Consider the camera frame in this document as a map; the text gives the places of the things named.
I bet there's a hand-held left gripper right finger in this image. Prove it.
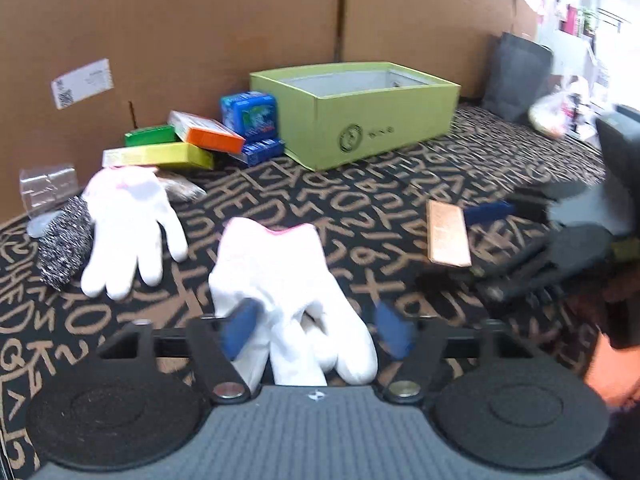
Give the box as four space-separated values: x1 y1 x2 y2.
375 301 533 405

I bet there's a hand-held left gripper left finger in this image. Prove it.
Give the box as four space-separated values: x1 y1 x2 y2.
95 297 262 406

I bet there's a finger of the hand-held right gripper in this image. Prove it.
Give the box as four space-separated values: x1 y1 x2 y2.
419 224 612 303
464 182 593 224

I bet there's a copper box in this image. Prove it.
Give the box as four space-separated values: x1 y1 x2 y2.
426 199 473 268

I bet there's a white cotton glove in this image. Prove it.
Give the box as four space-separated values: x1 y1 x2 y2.
80 165 190 302
207 217 379 387

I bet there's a lime green cardboard box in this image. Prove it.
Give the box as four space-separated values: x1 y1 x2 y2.
249 61 462 172

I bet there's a blue gum container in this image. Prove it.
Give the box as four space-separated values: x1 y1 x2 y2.
220 91 279 142

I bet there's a person's right hand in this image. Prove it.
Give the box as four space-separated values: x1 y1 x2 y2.
584 332 640 412

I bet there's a white plastic bag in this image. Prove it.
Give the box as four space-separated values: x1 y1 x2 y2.
529 77 593 140

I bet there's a black letter-print tablecloth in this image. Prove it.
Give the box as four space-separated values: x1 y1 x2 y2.
0 102 608 480

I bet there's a grey paper bag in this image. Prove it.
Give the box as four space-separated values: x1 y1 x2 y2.
481 31 555 122

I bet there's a brown snack packet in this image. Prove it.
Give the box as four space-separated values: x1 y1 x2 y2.
157 170 207 203

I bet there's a small blue box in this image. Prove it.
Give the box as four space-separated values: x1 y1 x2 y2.
231 137 286 167

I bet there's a yellow green flat box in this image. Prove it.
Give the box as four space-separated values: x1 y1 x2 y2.
102 142 215 171

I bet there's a speckled grey knit glove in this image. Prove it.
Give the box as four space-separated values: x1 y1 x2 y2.
37 195 95 292

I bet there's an orange and white box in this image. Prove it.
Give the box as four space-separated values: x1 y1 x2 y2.
167 110 247 154

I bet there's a large cardboard panel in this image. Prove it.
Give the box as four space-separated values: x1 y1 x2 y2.
0 0 347 226
340 0 541 103

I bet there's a clear plastic packaging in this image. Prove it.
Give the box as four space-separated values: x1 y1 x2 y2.
19 162 81 238

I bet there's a white shipping label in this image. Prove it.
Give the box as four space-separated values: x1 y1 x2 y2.
51 59 113 110

